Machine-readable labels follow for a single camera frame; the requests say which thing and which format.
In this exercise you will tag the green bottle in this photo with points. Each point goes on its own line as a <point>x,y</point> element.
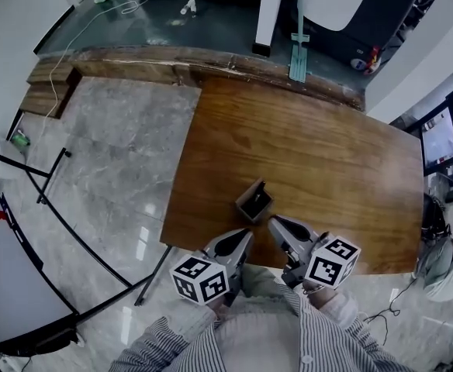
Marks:
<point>20,140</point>

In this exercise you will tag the person's torso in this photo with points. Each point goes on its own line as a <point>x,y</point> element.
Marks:
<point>257,339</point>

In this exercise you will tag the red and white container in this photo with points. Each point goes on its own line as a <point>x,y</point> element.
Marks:
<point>372,58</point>

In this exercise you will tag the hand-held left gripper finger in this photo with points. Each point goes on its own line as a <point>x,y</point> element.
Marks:
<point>242,256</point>
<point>226,236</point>

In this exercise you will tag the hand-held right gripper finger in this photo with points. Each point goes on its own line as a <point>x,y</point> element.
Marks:
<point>298,222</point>
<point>288,246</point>

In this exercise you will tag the black framed monitor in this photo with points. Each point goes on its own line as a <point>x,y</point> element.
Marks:
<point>440,142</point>

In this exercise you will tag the white table with black frame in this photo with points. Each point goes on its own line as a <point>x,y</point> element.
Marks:
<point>9,285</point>

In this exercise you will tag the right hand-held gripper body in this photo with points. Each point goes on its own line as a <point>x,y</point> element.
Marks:
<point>331,266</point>

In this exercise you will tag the small white plastic bottle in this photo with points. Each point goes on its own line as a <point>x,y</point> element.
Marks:
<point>189,6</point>

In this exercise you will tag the white pillar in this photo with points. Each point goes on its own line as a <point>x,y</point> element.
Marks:
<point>269,14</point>

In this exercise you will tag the person's legs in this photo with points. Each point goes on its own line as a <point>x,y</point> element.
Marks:
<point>257,281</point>

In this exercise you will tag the white round stool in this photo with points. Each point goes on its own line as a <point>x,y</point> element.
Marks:
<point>1,161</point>

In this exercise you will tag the white and dark grey machine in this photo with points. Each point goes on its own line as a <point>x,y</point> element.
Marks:
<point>366,21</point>

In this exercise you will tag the person's left forearm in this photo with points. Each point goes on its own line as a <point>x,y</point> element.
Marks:
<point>164,343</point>

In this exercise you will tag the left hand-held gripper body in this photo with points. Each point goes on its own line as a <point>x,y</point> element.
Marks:
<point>199,281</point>

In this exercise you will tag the small dark box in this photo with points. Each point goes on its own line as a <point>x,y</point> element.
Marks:
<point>263,208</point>

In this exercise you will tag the person's right forearm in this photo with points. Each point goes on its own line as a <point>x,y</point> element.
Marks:
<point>339,308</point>

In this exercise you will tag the wooden platform step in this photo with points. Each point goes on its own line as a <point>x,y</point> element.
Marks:
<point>133,68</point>

